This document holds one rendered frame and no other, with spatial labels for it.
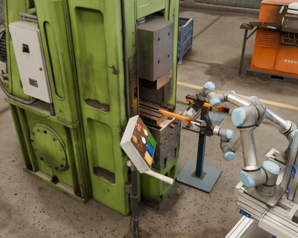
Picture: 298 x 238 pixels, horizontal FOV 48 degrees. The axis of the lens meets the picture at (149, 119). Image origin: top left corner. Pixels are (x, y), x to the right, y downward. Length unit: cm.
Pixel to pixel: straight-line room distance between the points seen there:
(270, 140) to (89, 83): 262
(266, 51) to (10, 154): 431
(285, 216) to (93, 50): 181
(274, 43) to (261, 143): 215
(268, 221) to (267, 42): 404
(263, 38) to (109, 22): 402
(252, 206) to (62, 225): 176
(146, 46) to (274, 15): 366
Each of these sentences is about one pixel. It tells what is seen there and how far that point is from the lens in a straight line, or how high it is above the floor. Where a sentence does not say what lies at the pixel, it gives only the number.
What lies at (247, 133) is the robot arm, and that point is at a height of 128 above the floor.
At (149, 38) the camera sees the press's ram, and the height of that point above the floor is 171.
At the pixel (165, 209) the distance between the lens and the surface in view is 340.
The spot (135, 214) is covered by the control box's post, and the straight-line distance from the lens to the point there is 292.
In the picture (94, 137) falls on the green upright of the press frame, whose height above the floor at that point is 76.
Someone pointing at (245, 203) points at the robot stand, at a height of 67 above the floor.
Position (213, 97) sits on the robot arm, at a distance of 253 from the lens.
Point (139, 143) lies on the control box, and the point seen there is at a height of 111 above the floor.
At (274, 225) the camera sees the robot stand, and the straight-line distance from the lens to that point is 245.
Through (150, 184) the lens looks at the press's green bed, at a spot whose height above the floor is 23.
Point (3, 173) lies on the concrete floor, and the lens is 413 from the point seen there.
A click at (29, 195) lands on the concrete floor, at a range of 375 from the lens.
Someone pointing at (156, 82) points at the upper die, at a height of 133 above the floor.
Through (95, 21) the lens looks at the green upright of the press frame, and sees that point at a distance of 252.
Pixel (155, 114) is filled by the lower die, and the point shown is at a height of 99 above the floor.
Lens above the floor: 249
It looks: 32 degrees down
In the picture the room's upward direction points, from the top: 1 degrees counter-clockwise
